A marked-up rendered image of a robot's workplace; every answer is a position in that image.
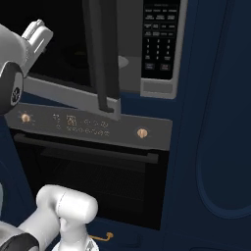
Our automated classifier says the black oven door handle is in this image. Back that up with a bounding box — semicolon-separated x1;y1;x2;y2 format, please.
13;132;160;166

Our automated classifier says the dark blue drawer front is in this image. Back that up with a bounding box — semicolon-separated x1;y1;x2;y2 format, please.
45;216;172;251

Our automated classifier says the black oven door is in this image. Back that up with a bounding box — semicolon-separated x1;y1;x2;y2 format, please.
11;128;172;231

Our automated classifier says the grey microwave oven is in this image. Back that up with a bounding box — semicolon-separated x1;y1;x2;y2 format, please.
117;0;189;101

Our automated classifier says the grey built-in oven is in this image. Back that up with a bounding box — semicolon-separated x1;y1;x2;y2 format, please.
4;102;174;231

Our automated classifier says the black microwave door handle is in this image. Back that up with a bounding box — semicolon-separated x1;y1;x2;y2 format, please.
81;0;121;115

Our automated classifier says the gold drawer handle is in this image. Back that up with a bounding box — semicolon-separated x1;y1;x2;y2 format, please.
87;231;115;243

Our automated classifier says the microwave door with dark window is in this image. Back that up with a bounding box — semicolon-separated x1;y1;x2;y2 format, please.
0;0;123;123

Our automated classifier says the glass microwave turntable plate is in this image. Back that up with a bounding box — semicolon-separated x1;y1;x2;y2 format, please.
118;55;130;70

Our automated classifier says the dark blue tall cupboard door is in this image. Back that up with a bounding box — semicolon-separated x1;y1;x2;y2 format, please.
177;0;251;251

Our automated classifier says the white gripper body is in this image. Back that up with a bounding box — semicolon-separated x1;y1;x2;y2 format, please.
21;19;55;56

